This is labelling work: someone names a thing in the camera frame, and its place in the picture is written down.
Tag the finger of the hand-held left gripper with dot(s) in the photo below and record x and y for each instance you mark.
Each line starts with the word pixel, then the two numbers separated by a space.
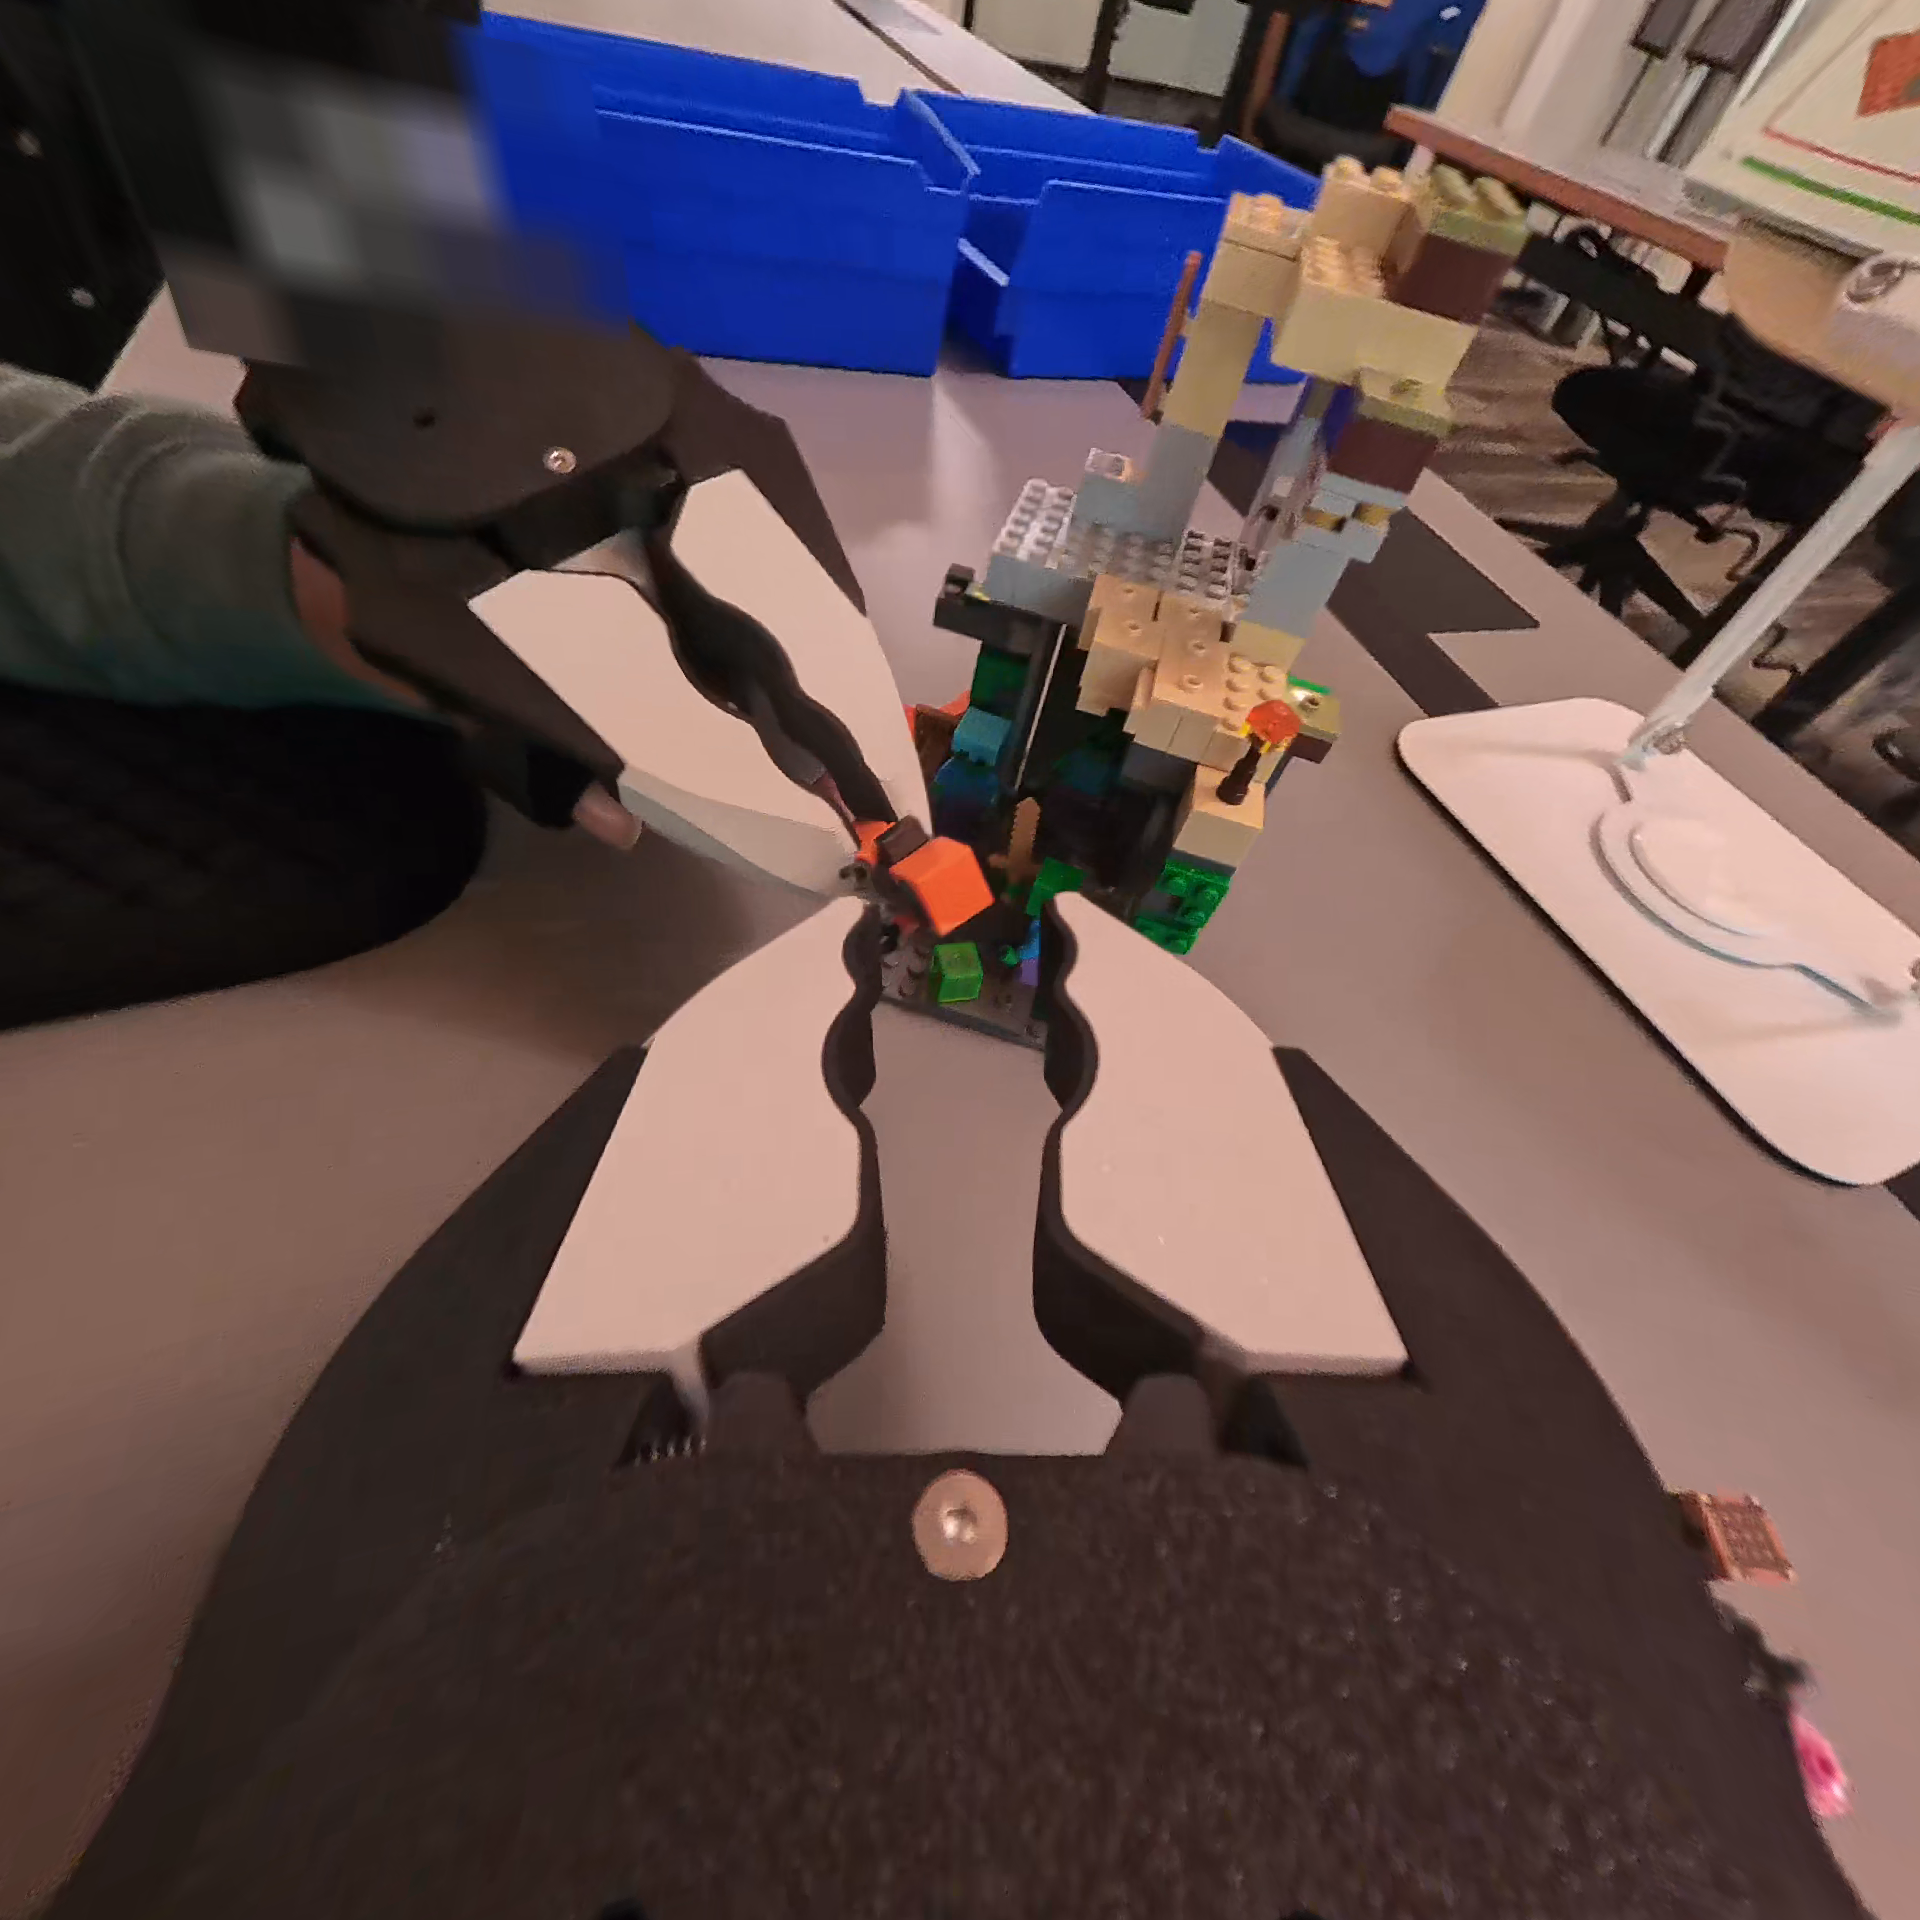
pixel 630 690
pixel 811 614

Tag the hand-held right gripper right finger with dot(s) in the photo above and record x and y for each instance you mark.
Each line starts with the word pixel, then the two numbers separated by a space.
pixel 1215 1200

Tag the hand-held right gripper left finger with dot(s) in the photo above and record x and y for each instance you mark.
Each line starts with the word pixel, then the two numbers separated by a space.
pixel 704 1200

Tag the toy brick model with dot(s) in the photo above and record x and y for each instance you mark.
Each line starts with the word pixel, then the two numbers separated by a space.
pixel 1200 630

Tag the pink flower brick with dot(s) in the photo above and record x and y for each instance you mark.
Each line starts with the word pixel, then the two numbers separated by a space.
pixel 1822 1762

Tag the person's left forearm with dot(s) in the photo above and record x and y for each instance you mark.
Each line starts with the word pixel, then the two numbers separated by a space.
pixel 135 541

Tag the grey desk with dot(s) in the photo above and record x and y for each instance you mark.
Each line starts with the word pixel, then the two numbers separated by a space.
pixel 375 1124

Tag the person's left hand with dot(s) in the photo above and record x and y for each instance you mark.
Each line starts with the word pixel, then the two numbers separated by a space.
pixel 611 823

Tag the blue plastic bin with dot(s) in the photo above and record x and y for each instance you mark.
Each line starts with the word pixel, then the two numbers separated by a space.
pixel 1110 255
pixel 750 225

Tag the black chair armrest pad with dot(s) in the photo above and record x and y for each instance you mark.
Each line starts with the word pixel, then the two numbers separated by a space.
pixel 194 855

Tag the white book stand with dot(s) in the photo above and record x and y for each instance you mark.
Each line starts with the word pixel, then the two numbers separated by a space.
pixel 1574 840

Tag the brown toy brick head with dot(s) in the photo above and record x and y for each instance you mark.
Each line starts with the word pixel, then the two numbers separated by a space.
pixel 1741 1538

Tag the blue striped jacket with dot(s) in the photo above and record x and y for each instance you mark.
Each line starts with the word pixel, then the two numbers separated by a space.
pixel 1395 38

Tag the wooden background table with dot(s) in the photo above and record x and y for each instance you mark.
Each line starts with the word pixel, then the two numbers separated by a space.
pixel 1560 172

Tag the black office chair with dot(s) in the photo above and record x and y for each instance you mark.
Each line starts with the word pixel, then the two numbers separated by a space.
pixel 1681 434

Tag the open instruction booklet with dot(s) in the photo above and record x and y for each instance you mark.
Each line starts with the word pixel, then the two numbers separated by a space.
pixel 1830 135

